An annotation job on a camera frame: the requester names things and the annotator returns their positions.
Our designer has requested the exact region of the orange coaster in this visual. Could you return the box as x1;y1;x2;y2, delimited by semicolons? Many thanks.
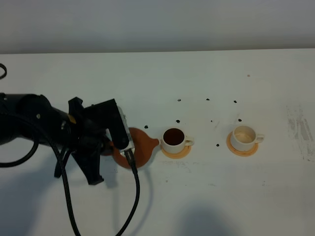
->
160;145;192;159
226;132;259;157

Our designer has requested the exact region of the orange right coaster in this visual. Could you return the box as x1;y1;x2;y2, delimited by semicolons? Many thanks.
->
226;132;259;157

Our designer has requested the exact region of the white teacup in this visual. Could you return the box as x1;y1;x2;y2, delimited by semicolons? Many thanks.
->
160;128;194;153
230;125;265;151

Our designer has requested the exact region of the brown clay teapot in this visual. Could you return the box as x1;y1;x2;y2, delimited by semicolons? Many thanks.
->
101;127;159;169

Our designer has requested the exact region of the white right teacup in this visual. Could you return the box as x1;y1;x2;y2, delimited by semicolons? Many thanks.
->
230;125;265;151

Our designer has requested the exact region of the braided black camera cable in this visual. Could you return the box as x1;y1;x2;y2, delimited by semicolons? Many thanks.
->
0;62;141;236

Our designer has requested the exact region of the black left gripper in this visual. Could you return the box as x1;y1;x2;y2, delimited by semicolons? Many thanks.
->
68;97;111;185

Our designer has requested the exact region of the orange left coaster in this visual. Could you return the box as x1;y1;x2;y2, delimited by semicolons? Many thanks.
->
160;145;192;159

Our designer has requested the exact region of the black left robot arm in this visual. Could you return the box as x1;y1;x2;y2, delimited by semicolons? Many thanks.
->
0;93;109;185

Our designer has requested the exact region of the white left teacup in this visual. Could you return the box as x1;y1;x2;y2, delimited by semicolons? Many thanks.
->
160;128;194;153

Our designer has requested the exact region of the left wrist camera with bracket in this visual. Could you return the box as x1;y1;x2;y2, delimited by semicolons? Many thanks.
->
83;99;135;155

